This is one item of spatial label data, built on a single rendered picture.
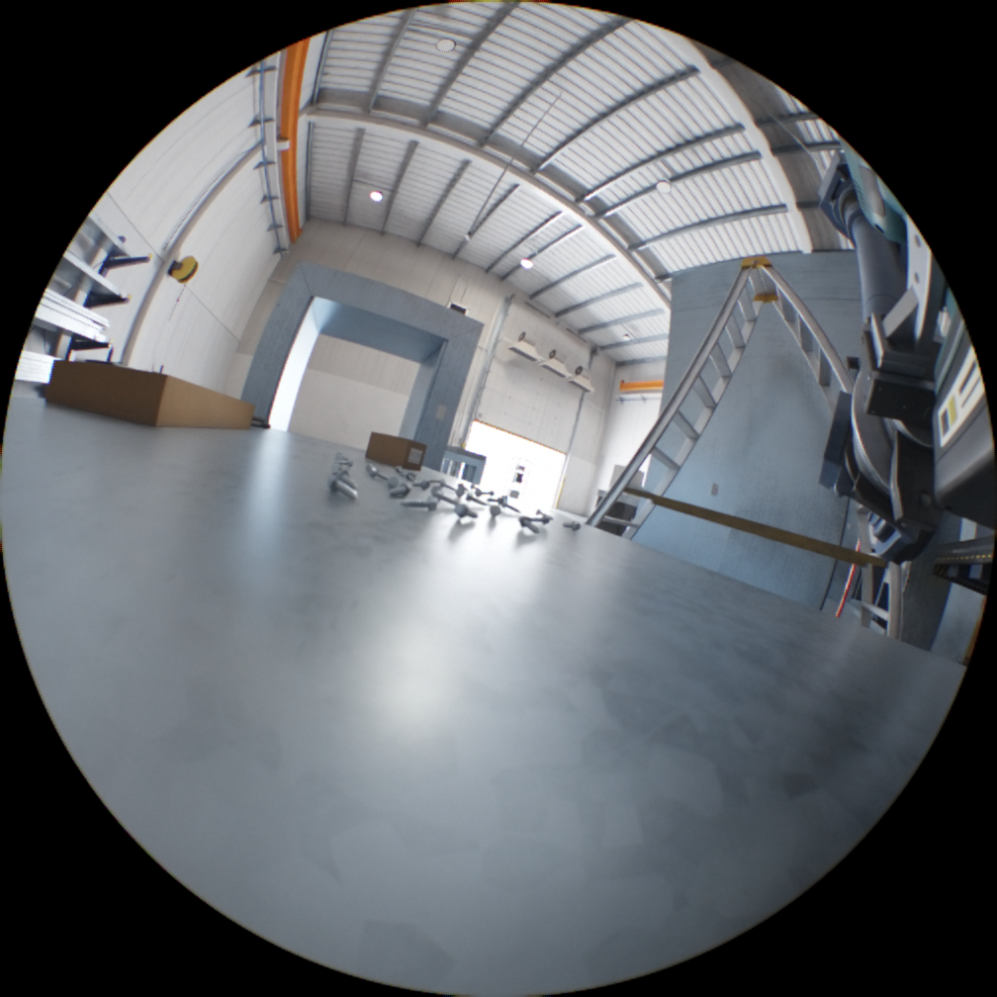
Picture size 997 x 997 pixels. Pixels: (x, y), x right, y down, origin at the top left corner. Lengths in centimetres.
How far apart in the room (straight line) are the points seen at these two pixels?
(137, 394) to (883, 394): 66
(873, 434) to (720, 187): 834
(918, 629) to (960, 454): 224
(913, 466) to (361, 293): 188
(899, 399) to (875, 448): 8
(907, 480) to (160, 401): 68
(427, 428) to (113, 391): 148
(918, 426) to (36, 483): 45
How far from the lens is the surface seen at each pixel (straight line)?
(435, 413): 167
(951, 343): 18
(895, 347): 24
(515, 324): 1185
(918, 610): 236
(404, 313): 176
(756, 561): 214
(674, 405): 162
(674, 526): 232
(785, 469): 220
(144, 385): 44
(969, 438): 15
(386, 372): 969
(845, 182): 120
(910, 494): 30
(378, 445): 68
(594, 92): 765
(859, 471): 39
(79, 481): 15
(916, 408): 28
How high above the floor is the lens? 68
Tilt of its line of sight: 4 degrees down
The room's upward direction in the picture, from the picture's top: 15 degrees clockwise
